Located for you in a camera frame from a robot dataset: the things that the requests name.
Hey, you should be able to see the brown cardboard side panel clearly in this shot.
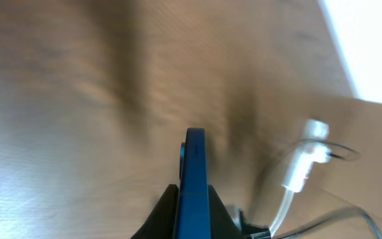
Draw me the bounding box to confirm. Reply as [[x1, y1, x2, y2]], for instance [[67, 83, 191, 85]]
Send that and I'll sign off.
[[314, 99, 382, 231]]

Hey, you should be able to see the black USB charging cable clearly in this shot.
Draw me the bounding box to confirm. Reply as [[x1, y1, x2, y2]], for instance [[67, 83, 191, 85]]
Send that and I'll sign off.
[[253, 138, 382, 239]]

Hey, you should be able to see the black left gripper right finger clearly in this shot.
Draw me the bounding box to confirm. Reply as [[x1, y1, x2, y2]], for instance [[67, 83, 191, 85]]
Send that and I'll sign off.
[[208, 185, 244, 239]]

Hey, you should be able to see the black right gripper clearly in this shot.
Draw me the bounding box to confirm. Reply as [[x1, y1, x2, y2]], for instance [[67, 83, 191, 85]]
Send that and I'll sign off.
[[226, 205, 271, 239]]

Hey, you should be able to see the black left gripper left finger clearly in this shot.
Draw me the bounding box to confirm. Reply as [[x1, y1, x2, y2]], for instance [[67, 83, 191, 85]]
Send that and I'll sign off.
[[131, 184, 179, 239]]

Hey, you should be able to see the blue Galaxy smartphone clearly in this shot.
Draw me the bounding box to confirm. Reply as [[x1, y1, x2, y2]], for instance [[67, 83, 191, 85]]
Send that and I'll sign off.
[[174, 127, 211, 239]]

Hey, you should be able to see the white power strip cord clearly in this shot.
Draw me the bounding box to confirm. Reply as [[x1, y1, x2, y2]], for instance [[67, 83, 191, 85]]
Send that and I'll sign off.
[[269, 189, 294, 238]]

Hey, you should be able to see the white power strip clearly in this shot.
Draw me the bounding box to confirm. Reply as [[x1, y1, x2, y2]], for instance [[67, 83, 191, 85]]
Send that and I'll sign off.
[[282, 119, 331, 193]]

